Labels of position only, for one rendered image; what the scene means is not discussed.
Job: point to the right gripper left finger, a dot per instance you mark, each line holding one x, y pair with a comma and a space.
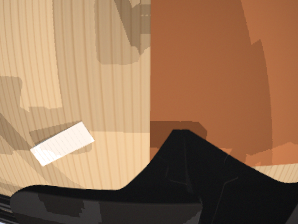
157, 195

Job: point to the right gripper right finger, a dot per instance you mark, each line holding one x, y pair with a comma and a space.
233, 192

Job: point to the dark brown low bench with grey legs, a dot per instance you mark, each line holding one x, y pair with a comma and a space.
227, 70

